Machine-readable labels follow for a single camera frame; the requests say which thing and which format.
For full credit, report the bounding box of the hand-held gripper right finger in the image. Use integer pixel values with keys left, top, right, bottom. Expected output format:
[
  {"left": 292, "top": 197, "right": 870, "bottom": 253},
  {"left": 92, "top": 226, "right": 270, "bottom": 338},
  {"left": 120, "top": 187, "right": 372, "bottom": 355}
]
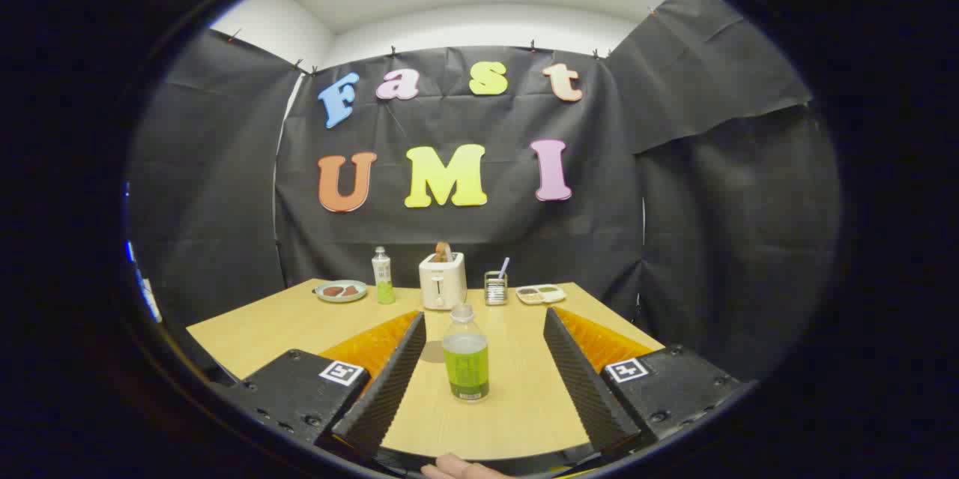
[{"left": 542, "top": 307, "right": 754, "bottom": 456}]

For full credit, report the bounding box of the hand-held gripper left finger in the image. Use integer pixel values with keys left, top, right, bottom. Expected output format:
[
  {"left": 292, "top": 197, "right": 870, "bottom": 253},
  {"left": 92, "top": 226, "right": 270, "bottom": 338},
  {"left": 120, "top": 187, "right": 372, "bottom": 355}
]
[{"left": 217, "top": 310, "right": 428, "bottom": 465}]

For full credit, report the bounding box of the green label juice bottle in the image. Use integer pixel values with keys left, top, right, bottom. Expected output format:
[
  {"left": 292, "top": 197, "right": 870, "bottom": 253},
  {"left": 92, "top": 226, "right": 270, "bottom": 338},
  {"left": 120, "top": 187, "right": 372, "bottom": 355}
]
[{"left": 442, "top": 304, "right": 491, "bottom": 403}]

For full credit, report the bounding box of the slim white label drink bottle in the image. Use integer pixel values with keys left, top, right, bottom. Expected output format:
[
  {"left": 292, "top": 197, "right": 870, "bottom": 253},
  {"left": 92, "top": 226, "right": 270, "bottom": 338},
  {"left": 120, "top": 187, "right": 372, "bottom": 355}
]
[{"left": 372, "top": 246, "right": 396, "bottom": 305}]

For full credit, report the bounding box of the wooden table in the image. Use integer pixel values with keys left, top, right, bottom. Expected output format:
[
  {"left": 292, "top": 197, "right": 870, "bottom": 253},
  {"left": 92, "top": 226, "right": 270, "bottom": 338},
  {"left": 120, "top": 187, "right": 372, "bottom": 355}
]
[{"left": 186, "top": 280, "right": 666, "bottom": 461}]

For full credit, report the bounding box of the white divided food tray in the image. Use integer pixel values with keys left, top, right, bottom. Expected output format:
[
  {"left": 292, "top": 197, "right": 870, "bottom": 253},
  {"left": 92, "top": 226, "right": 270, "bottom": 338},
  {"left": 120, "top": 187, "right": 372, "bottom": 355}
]
[{"left": 515, "top": 284, "right": 566, "bottom": 306}]

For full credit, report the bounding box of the pale green plate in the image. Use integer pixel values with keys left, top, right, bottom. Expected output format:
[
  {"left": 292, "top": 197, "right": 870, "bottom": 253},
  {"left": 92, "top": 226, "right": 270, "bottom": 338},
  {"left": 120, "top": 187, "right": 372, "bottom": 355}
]
[{"left": 314, "top": 280, "right": 369, "bottom": 304}]

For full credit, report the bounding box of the white toaster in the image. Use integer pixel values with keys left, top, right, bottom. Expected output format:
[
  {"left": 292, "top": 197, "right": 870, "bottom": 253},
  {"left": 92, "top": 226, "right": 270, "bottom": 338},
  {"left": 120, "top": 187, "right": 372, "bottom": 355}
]
[{"left": 419, "top": 252, "right": 468, "bottom": 311}]

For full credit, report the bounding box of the black backdrop cloth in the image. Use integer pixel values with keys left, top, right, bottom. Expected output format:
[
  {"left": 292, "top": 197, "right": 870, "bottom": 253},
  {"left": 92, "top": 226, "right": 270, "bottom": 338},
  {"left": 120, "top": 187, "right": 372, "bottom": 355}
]
[{"left": 127, "top": 0, "right": 841, "bottom": 382}]

